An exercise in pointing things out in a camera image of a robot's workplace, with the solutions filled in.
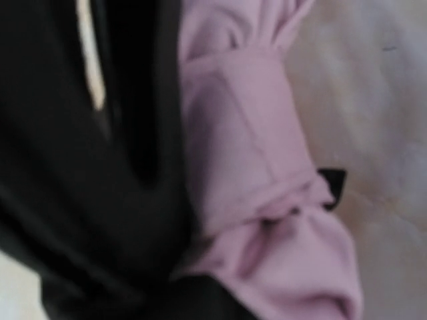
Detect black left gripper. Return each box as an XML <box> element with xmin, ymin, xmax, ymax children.
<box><xmin>1</xmin><ymin>1</ymin><xmax>252</xmax><ymax>319</ymax></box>

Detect pink and black umbrella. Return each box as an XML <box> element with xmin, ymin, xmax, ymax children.
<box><xmin>179</xmin><ymin>1</ymin><xmax>363</xmax><ymax>319</ymax></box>

